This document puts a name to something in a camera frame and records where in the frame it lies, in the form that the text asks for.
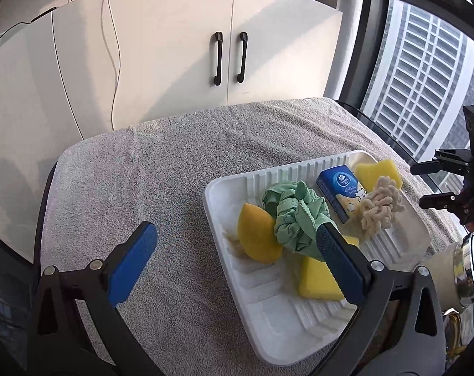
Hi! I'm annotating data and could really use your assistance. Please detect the cream knotted rope ball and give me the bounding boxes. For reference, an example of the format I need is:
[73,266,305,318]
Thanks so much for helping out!
[356,176,405,242]

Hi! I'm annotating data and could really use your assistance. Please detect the black window frame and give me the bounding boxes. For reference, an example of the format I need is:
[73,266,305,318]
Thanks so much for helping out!
[335,0,474,110]

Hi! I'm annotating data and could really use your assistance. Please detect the orange-yellow rounded sponge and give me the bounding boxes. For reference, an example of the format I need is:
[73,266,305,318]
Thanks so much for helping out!
[237,203,283,265]

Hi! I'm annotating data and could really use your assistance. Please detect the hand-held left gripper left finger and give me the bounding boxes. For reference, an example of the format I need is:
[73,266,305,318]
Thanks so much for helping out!
[28,221,159,376]

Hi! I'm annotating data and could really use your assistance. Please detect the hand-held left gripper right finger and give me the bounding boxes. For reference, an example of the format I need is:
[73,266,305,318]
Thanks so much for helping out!
[315,222,447,376]

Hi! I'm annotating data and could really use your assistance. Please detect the green cloth scrunchie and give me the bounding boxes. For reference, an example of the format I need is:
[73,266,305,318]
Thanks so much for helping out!
[261,180,332,261]

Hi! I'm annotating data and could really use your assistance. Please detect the white cable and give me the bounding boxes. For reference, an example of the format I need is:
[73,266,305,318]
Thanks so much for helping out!
[101,0,122,132]

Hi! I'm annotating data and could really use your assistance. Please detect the white high-rise building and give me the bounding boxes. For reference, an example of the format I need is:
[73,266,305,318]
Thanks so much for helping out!
[360,0,474,157]

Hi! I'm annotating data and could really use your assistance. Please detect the white cabinet unit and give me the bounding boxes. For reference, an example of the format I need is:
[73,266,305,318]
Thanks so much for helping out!
[0,0,344,263]

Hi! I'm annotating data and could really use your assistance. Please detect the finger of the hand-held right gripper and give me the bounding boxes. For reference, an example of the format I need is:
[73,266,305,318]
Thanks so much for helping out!
[410,148,472,176]
[419,192,462,211]

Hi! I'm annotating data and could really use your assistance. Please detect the white plastic tray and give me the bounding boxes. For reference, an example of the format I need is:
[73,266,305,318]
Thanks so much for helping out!
[204,149,431,365]

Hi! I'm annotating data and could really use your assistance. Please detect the black cabinet handle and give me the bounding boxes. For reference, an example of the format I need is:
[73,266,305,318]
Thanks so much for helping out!
[213,31,224,86]
[236,32,248,84]

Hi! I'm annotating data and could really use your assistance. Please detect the yellow sponge block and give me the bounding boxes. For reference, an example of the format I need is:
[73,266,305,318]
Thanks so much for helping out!
[355,159,403,192]
[297,256,345,302]

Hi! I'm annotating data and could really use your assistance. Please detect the grey towel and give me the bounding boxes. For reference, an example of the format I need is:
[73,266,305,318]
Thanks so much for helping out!
[39,97,462,376]

